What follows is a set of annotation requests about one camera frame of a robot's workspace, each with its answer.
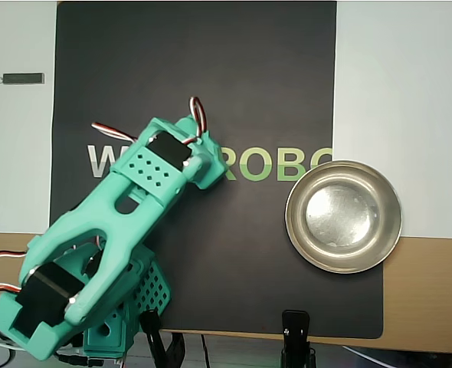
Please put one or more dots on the teal perforated robot base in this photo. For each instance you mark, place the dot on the teal perforated robot base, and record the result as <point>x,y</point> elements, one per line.
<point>153,303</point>

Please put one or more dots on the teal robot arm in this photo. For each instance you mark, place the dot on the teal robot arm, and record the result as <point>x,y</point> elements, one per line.
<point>76,218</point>

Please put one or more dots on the metal bowl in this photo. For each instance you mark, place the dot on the metal bowl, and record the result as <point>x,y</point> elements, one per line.
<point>342,216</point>

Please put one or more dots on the black mat with WOWROBO print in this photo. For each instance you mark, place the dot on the black mat with WOWROBO print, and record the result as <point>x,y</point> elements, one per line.
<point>210,76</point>

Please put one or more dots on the black table clamp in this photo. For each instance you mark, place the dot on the black table clamp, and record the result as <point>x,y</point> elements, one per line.
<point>153,337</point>

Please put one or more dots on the white paper sheet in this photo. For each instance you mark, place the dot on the white paper sheet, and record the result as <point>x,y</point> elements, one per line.
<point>402,115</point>

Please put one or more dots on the black USB stick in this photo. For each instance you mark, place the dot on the black USB stick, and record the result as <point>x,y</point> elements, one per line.
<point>23,78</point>

